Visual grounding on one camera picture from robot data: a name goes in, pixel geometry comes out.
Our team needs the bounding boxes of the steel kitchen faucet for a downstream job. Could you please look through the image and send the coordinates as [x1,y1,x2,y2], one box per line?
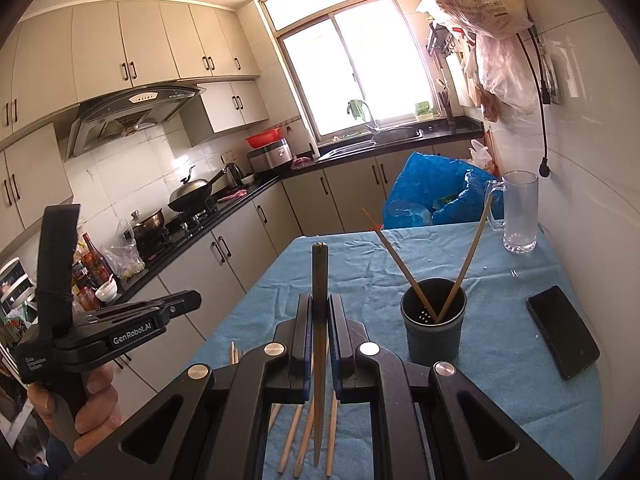
[347,100,383,134]

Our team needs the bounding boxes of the silver rice cooker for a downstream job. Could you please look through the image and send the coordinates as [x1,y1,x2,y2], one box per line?
[247,138,293,173]

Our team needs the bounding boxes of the wall utensil rack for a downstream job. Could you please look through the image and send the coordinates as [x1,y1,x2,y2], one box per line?
[425,22,463,58]

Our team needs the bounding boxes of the steel cooking pot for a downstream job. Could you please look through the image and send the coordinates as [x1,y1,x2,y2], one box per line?
[127,208,168,247]

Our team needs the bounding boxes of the red plastic basin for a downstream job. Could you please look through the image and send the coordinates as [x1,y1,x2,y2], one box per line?
[245,128,283,149]

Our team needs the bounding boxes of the dark wooden chopstick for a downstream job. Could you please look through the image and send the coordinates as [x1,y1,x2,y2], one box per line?
[311,242,329,467]

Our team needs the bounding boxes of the clear hanging plastic bag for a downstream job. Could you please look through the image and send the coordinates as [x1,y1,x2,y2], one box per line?
[475,30,543,113]

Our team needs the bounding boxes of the hanging cutting board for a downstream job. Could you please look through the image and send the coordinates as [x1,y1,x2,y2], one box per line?
[445,52,481,108]

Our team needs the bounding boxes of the black gas stove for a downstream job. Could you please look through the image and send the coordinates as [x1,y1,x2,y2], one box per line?
[135,200,226,257]

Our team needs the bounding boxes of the black kitchen countertop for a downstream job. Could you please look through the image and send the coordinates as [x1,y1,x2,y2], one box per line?
[100,120,486,306]

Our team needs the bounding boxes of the bunch of wooden chopsticks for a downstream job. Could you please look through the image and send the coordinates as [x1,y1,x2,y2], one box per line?
[229,340,341,478]

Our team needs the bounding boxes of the black power cable with plug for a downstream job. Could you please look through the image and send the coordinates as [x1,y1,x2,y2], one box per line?
[515,30,553,179]

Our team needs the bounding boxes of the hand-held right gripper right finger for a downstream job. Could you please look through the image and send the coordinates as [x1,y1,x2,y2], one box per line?
[327,294,576,480]

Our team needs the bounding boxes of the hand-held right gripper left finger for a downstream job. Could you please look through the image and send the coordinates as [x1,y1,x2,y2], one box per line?
[50,294,316,480]

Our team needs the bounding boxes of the thick light wooden chopstick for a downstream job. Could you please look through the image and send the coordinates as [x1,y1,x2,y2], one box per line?
[439,191,496,323]

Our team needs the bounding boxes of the wall power strip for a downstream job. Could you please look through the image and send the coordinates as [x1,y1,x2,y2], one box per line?
[537,55,561,107]

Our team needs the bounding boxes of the steel kitchen sink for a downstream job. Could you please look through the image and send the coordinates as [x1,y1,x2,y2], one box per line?
[319,127,426,162]

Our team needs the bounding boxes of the dark sauce bottle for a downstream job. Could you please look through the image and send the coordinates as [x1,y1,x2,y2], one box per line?
[81,232,112,286]

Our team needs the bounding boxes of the blue plastic bag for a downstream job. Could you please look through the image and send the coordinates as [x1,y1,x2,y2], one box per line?
[382,151,503,233]

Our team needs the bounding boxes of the black smartphone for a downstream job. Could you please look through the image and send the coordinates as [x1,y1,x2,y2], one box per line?
[525,285,601,381]

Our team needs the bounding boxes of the cream wall cabinets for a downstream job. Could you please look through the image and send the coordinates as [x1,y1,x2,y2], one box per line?
[0,0,271,256]

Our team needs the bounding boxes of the thin light wooden chopstick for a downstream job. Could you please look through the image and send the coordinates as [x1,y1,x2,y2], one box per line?
[362,208,438,323]

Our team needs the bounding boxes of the person's left hand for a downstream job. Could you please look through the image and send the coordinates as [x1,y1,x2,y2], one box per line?
[27,360,118,461]

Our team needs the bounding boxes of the black wok with steel lid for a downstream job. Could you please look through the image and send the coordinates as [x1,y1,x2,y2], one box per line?
[167,166,231,213]

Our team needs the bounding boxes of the red sauce bottle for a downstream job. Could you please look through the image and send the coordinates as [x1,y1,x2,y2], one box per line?
[72,280,101,311]

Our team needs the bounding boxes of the clear glass mug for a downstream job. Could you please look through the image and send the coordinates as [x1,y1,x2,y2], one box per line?
[484,170,541,256]

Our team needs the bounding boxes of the kitchen window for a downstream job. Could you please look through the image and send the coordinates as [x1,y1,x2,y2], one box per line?
[255,0,441,141]

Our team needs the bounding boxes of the white and red plastic bag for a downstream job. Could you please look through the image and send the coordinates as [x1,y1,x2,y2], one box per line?
[467,139,496,171]

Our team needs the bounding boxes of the black chopstick holder cup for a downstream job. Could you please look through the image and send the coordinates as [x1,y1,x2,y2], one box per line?
[400,277,468,367]

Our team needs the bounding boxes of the grey range hood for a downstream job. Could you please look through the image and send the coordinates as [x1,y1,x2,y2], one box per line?
[66,82,207,162]

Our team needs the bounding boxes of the clear plastic bag with food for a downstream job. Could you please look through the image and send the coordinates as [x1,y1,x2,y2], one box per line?
[102,220,146,281]

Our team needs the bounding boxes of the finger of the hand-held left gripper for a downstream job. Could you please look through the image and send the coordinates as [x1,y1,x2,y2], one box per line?
[150,290,202,333]

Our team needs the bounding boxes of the countertop chopstick holder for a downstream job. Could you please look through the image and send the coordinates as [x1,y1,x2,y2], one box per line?
[437,90,456,126]

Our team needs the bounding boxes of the steel kettle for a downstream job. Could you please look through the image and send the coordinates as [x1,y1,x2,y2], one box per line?
[222,161,246,188]

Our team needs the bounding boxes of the blue tablecloth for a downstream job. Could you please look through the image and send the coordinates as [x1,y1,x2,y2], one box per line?
[187,220,608,480]

